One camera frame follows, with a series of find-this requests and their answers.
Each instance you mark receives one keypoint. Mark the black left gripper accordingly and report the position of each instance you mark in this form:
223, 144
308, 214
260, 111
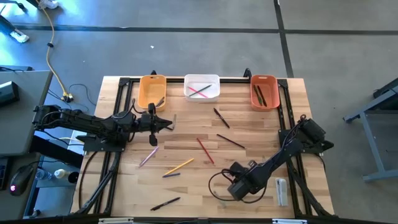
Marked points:
146, 122

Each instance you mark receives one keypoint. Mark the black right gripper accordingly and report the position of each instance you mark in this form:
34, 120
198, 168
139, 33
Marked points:
244, 180

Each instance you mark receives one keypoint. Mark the grey crayon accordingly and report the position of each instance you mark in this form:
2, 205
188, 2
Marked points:
174, 122

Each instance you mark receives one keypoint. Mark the blue-grey crayon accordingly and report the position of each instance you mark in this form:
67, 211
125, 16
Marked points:
222, 203

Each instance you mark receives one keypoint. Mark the clear pink pen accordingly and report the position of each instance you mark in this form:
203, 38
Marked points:
148, 156

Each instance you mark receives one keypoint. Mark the black pencil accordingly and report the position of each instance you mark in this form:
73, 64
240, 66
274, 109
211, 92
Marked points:
230, 141

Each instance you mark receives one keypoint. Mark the yellow pencil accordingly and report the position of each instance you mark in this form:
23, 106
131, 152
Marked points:
179, 166

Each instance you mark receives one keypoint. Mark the pink pencil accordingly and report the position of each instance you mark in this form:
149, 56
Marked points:
203, 95

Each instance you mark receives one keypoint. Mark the red pencil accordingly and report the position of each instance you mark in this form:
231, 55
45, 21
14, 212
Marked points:
205, 151

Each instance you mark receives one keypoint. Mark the dark blue crayon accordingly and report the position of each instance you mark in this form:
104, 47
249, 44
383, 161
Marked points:
171, 175

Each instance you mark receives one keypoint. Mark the dark grey pencil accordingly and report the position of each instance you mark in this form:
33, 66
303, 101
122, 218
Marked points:
206, 87

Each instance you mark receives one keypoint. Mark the black marker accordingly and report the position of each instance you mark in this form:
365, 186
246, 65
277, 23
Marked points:
165, 203

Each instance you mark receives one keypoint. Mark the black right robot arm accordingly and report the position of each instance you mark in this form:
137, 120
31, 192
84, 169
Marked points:
280, 155

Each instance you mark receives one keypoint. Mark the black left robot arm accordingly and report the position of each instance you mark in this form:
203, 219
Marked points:
87, 123

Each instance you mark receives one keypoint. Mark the yellow plastic bin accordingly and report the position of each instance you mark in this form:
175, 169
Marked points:
150, 90

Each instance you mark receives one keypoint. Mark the white stapler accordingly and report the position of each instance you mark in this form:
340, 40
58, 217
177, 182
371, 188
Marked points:
283, 193

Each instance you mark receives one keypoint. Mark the white plastic bin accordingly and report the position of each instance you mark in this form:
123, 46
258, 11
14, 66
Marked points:
192, 81

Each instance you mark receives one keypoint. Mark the orange plastic bin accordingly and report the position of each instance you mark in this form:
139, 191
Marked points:
270, 93

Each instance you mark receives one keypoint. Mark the black round cap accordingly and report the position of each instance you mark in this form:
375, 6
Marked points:
73, 177

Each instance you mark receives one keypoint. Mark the small white bottle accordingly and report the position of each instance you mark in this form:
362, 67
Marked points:
60, 173

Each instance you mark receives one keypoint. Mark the clear water bottle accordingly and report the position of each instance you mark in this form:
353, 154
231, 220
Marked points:
43, 175

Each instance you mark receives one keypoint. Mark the grey metal table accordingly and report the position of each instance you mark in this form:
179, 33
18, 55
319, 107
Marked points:
382, 176

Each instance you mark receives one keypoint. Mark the grey desk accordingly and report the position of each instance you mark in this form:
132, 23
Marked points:
21, 124

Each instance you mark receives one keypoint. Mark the black computer mouse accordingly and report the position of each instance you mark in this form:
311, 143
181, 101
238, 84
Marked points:
20, 180

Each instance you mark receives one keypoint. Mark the black desk device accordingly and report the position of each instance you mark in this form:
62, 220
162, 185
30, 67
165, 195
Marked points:
7, 93

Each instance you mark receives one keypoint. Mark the person's shoe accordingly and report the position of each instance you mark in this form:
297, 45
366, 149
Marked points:
20, 36
49, 3

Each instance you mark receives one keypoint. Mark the black keyboard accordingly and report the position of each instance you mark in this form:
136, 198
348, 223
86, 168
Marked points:
3, 174

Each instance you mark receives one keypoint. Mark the black metal table frame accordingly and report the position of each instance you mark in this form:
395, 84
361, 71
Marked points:
177, 80

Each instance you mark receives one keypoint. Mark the white bracket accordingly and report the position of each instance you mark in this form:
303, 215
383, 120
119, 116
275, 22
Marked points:
289, 221
115, 221

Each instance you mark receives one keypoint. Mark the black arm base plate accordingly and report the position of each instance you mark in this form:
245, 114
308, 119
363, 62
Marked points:
325, 145
93, 147

